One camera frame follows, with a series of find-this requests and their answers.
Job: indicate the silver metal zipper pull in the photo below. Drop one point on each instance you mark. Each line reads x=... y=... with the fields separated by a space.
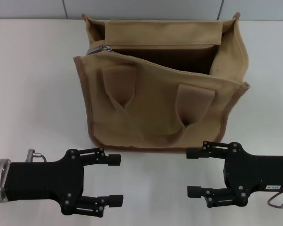
x=95 y=50

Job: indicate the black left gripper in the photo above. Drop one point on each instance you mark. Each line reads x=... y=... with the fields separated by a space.
x=42 y=181

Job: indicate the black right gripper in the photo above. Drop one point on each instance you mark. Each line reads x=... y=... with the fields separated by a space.
x=254 y=171

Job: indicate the khaki canvas food bag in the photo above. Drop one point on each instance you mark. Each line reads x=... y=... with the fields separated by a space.
x=155 y=106

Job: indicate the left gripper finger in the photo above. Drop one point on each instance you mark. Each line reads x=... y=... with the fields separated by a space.
x=116 y=201

